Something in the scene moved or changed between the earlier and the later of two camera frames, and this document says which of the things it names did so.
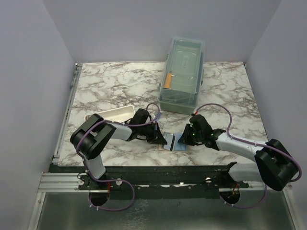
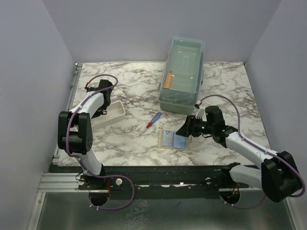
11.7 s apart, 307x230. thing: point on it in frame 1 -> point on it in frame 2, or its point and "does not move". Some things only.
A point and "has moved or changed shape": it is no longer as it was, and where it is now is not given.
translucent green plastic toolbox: [183, 76] does not move
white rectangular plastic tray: [119, 115] has moved or changed shape
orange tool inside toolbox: [167, 85] does not move
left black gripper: [157, 137] -> [100, 112]
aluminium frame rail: [54, 182] does not move
